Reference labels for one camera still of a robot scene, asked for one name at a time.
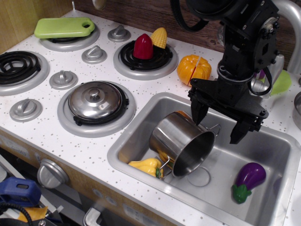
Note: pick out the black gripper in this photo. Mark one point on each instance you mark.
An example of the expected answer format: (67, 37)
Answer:
(232, 99)

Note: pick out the green plastic plate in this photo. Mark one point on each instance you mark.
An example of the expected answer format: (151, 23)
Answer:
(282, 84)

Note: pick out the silver toy faucet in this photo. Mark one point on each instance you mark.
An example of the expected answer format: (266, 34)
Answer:
(278, 32)

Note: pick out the yellow toy bell pepper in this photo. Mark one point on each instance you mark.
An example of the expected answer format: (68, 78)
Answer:
(151, 166)

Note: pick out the front stove burner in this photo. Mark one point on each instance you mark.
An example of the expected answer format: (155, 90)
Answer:
(92, 128)

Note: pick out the silver stove knob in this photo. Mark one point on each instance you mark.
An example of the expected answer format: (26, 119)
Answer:
(25, 110)
(94, 55)
(63, 80)
(119, 34)

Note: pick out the back left stove burner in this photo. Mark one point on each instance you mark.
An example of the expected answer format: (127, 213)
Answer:
(69, 44)

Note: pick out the green plastic cutting board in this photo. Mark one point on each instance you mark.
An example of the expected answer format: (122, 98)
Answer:
(71, 27)

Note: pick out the red toy pepper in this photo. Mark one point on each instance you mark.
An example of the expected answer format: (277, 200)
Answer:
(143, 48)

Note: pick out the steel bowl at edge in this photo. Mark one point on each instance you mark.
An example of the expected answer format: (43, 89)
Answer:
(297, 110)

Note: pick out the orange toy under pot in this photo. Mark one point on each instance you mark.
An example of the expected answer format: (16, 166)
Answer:
(184, 114)

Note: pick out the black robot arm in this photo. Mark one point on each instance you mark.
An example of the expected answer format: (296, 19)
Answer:
(249, 38)

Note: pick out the silver oven door handle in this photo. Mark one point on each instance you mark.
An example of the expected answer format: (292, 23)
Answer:
(92, 218)

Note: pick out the stainless steel pot lid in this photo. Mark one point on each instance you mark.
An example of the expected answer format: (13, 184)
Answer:
(97, 100)

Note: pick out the silver oven front knob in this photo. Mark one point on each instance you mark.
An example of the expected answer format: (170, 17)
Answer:
(50, 175)

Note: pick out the yellow cloth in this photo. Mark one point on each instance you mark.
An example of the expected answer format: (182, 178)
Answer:
(34, 213)

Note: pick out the back right stove burner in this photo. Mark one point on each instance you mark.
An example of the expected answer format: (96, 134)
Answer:
(164, 62)

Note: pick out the yellow toy corn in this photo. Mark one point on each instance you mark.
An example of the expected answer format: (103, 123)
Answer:
(159, 38)

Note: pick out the orange toy pumpkin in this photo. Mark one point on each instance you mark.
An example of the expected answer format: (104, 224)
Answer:
(193, 67)

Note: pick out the silver toy sink basin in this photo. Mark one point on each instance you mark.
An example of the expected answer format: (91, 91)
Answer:
(209, 188)

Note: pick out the purple toy eggplant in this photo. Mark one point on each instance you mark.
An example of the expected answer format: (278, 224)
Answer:
(250, 176)

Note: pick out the stove burner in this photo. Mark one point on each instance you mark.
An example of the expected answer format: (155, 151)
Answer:
(69, 44)
(92, 128)
(164, 62)
(21, 71)

